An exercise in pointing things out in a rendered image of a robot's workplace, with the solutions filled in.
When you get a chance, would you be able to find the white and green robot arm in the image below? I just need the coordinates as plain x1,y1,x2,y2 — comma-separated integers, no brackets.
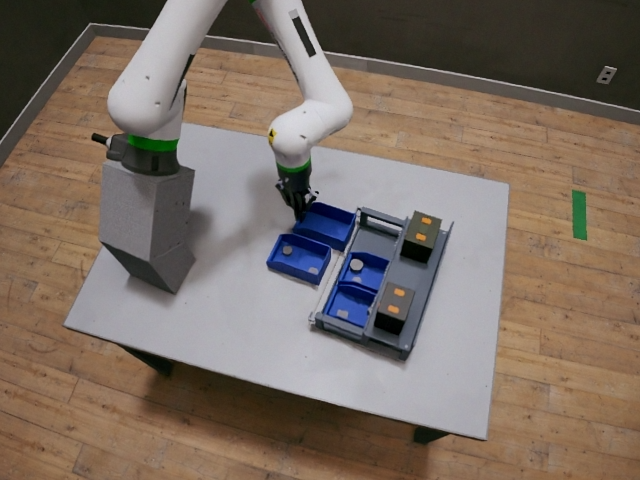
91,0,353,184

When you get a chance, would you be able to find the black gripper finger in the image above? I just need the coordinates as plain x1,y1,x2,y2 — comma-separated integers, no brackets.
275,179,299,221
296,188,319,223

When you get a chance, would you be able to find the grey metal shelf rack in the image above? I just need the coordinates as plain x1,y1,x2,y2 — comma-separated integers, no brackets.
308,206,454,361

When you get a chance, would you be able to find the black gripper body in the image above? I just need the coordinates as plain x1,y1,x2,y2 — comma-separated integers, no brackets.
282,178,311,197

